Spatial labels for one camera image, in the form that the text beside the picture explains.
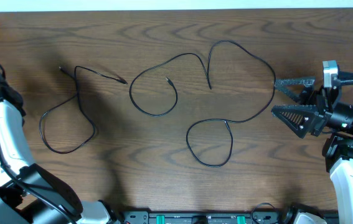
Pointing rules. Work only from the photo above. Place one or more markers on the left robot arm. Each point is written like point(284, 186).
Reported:
point(28, 192)

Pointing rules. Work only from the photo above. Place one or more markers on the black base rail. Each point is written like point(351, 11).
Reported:
point(263, 213)

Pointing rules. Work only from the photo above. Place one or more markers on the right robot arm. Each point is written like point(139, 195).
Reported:
point(338, 154)

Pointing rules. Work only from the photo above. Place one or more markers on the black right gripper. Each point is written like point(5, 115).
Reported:
point(313, 115)

